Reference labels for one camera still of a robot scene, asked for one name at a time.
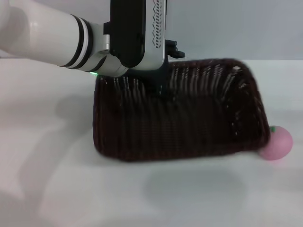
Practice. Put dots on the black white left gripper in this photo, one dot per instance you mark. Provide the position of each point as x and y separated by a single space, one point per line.
132 35

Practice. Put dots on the dark brown woven basket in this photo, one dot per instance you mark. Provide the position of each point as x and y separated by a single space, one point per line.
180 127

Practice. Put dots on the pink toy peach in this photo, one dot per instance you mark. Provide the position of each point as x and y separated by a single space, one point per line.
279 145

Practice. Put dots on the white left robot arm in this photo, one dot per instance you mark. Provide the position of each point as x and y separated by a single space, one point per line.
47 33

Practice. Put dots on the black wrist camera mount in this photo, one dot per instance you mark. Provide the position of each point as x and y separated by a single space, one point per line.
175 50

